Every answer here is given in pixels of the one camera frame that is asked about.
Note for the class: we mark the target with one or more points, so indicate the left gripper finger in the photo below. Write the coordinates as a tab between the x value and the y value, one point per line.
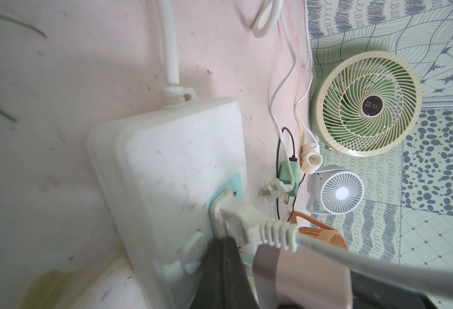
224	283

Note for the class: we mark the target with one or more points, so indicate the green USB charger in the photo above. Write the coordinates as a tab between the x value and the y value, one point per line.
284	175

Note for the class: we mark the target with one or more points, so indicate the white power strip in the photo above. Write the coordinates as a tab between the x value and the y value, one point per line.
160	172

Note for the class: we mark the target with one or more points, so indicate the white fan plug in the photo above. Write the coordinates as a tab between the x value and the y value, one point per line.
239	219

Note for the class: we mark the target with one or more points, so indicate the orange small fan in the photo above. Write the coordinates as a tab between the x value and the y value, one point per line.
321	231

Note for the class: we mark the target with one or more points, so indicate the small white desk fan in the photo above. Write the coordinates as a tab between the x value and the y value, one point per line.
335	191

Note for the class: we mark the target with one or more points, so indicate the large green fan right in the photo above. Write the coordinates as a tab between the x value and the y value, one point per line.
367	104

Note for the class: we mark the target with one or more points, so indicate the pink USB charger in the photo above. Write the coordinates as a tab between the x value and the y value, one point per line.
302	279

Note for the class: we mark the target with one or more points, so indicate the white two-pin plug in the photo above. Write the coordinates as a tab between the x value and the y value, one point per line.
274	190

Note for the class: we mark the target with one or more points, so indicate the white cylindrical adapter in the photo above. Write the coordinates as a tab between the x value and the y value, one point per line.
311	159

